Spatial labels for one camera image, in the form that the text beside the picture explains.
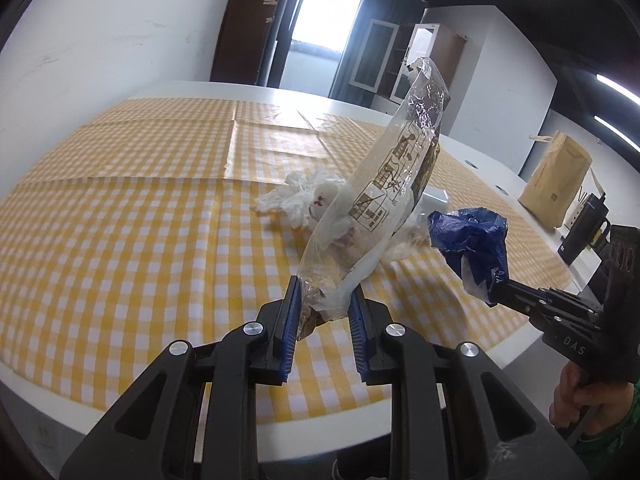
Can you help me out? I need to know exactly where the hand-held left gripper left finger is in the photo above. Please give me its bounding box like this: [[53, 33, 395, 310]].
[[59, 276, 303, 480]]

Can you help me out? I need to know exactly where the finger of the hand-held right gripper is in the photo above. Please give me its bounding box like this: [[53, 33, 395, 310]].
[[502, 280, 601, 311], [487, 287, 556, 331]]

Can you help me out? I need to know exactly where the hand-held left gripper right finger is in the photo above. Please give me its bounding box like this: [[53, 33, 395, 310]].
[[348, 285, 591, 480]]

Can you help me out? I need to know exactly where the blue plastic bag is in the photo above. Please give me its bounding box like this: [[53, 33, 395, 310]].
[[427, 206, 510, 306]]

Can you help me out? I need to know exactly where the translucent white plastic bag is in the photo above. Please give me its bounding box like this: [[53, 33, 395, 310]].
[[255, 169, 431, 263]]

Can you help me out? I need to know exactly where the clear printed plastic wrapper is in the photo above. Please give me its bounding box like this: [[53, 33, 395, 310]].
[[295, 56, 448, 343]]

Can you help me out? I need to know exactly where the person's right hand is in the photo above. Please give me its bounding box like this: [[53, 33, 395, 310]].
[[549, 360, 633, 443]]

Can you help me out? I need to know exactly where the black bottle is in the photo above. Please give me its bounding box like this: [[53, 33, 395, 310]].
[[557, 192, 612, 266]]

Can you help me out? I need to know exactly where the brown paper bag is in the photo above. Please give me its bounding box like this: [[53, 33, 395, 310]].
[[518, 130, 593, 231]]

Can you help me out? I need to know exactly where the small white box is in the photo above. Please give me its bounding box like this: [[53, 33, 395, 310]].
[[422, 187, 452, 217]]

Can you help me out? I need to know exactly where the ceiling light bar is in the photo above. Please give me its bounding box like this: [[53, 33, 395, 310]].
[[595, 74, 640, 106], [592, 115, 640, 153]]

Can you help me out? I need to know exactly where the yellow checkered tablecloth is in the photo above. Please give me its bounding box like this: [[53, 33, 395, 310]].
[[0, 97, 573, 418]]

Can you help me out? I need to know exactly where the brown cabinet with glass doors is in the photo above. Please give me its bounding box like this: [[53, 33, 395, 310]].
[[350, 17, 468, 103]]

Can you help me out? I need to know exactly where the dark curtain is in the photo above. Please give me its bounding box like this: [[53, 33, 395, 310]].
[[327, 0, 431, 103]]

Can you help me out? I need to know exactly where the brown wardrobe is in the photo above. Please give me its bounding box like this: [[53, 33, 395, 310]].
[[210, 0, 296, 86]]

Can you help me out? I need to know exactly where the glass balcony door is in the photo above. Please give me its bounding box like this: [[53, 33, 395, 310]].
[[277, 0, 371, 93]]

